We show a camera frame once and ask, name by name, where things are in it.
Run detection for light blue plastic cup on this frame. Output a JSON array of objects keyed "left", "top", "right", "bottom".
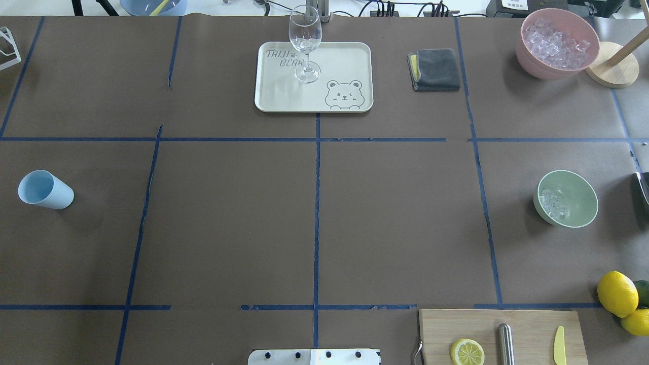
[{"left": 18, "top": 169, "right": 75, "bottom": 210}]

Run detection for aluminium frame post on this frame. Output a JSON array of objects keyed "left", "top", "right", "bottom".
[{"left": 305, "top": 0, "right": 331, "bottom": 23}]

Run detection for dark grey cloth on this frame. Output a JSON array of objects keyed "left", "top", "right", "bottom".
[{"left": 407, "top": 48, "right": 460, "bottom": 92}]

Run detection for black camera tripod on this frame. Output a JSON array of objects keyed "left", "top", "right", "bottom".
[{"left": 71, "top": 0, "right": 120, "bottom": 16}]

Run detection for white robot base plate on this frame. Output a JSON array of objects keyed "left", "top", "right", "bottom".
[{"left": 247, "top": 348, "right": 382, "bottom": 364}]

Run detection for yellow lemon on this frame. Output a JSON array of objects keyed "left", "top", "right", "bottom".
[
  {"left": 620, "top": 309, "right": 649, "bottom": 337},
  {"left": 596, "top": 270, "right": 639, "bottom": 318}
]

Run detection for yellow plastic fork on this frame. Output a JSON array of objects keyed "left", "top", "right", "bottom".
[{"left": 149, "top": 0, "right": 169, "bottom": 16}]

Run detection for green bowl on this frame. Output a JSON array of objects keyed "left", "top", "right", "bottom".
[{"left": 533, "top": 169, "right": 599, "bottom": 229}]

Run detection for white wire cup rack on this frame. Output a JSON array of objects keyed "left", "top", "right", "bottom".
[{"left": 1, "top": 27, "right": 22, "bottom": 70}]

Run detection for silver handled knife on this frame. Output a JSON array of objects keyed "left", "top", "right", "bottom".
[{"left": 498, "top": 323, "right": 515, "bottom": 364}]

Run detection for half lemon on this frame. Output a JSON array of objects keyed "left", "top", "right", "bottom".
[{"left": 449, "top": 338, "right": 485, "bottom": 365}]

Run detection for pink bowl of ice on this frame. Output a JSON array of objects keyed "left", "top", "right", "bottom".
[{"left": 516, "top": 8, "right": 600, "bottom": 80}]

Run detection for wooden cutting board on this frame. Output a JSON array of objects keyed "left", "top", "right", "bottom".
[{"left": 418, "top": 309, "right": 589, "bottom": 365}]

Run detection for yellow plastic knife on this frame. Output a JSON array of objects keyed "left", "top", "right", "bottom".
[{"left": 553, "top": 325, "right": 566, "bottom": 365}]

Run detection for ice in green bowl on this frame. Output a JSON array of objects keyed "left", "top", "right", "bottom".
[{"left": 538, "top": 189, "right": 568, "bottom": 221}]

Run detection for green lime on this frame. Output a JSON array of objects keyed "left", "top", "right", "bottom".
[{"left": 633, "top": 280, "right": 649, "bottom": 308}]

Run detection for clear wine glass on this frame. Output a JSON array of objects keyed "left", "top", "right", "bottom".
[{"left": 289, "top": 5, "right": 322, "bottom": 84}]

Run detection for cream bear tray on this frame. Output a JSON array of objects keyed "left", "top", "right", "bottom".
[{"left": 254, "top": 42, "right": 374, "bottom": 113}]

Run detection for wooden paper towel stand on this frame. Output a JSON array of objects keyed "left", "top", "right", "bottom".
[{"left": 585, "top": 16, "right": 647, "bottom": 89}]

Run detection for blue bowl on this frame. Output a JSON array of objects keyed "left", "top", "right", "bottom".
[{"left": 120, "top": 0, "right": 188, "bottom": 16}]

